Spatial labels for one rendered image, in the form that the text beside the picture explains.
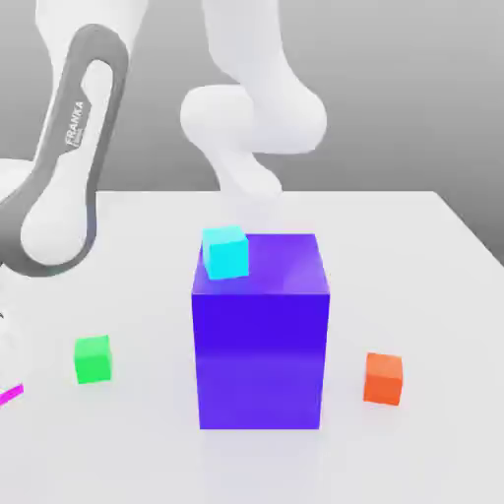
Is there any small green cube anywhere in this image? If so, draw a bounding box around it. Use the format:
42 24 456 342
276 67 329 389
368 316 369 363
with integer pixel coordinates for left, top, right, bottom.
73 334 113 386

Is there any small orange cube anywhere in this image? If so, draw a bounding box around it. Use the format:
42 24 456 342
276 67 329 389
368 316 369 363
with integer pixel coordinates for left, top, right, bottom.
362 351 404 408

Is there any small cyan cube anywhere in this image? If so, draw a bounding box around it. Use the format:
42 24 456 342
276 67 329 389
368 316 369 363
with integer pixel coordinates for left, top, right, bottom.
201 224 250 282

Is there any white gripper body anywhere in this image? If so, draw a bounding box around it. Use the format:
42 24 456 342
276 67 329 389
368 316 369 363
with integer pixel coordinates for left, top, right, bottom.
0 308 26 395

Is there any large blue box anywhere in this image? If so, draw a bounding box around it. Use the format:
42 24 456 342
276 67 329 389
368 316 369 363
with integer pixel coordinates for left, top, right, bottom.
191 232 331 431

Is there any small magenta cube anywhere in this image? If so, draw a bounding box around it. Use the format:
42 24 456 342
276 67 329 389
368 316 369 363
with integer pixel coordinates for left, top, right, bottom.
0 383 26 408

